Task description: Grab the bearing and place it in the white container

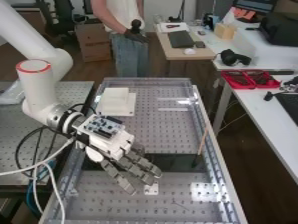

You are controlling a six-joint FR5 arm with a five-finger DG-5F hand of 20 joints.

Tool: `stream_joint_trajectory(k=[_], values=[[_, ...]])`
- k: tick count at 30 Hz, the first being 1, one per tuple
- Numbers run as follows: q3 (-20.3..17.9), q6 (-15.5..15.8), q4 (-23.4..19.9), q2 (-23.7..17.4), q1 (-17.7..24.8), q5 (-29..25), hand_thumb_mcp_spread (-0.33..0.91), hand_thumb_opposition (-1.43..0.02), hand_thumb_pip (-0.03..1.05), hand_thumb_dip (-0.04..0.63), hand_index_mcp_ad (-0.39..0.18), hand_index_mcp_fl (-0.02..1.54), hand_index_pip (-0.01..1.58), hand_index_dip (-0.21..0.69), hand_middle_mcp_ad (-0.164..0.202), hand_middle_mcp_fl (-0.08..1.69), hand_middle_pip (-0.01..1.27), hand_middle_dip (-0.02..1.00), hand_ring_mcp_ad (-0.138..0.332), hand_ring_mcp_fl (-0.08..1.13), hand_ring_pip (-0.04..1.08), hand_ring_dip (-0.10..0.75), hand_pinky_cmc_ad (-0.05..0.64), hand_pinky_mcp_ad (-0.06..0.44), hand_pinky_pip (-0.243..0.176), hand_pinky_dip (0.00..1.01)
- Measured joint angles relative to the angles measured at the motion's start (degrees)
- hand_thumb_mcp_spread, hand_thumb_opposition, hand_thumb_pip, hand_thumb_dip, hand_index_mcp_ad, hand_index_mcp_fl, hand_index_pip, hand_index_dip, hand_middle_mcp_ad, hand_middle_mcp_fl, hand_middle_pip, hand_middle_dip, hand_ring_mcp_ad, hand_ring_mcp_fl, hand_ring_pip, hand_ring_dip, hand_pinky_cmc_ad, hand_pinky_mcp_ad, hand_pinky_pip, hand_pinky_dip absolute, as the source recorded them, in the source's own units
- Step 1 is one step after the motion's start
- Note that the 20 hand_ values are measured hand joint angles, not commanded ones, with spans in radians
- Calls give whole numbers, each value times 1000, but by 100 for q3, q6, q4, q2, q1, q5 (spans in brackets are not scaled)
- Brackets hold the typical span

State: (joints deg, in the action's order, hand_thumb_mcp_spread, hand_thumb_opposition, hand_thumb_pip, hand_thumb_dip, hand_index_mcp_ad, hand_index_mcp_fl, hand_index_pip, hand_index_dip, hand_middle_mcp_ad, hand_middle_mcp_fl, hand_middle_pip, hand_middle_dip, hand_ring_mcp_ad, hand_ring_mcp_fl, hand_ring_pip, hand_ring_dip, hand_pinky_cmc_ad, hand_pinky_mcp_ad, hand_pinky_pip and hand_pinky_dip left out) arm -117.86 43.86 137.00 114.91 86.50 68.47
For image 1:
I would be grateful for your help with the black headphones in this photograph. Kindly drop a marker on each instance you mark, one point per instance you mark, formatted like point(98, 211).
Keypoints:
point(234, 57)

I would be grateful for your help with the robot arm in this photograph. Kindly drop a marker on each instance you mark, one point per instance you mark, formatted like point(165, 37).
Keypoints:
point(35, 83)

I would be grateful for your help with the red tray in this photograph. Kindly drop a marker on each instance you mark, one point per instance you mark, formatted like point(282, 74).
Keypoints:
point(265, 78)
point(238, 80)

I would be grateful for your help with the black keyboard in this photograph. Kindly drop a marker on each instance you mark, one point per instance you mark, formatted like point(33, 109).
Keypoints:
point(180, 39)

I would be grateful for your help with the white desk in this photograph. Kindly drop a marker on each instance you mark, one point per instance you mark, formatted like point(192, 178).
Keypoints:
point(266, 55)
point(270, 126)

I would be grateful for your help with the cardboard box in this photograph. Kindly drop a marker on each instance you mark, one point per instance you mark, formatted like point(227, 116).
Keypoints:
point(93, 41)

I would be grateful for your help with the small white box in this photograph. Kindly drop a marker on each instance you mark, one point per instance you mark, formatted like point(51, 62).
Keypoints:
point(116, 101)

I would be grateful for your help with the wooden desk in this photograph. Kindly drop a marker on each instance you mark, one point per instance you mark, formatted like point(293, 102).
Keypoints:
point(186, 63)

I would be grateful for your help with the white mouse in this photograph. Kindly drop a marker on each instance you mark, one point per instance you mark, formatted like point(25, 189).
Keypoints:
point(189, 51)

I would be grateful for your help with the small white flat bracket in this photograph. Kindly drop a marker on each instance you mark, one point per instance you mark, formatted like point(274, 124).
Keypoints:
point(150, 189)

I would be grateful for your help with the thin stick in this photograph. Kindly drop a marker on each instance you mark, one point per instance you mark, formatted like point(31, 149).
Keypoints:
point(202, 141)

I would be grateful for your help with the clear box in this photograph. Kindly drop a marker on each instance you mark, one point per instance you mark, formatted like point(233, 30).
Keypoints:
point(177, 133)

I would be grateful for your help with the black bag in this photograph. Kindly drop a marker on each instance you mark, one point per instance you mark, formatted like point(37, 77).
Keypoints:
point(281, 30)

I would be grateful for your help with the person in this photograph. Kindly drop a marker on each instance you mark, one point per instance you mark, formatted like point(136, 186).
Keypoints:
point(128, 50)

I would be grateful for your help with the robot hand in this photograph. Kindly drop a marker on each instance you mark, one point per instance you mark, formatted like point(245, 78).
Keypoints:
point(110, 140)

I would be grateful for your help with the black plate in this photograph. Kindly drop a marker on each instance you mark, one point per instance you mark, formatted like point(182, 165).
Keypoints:
point(177, 162)

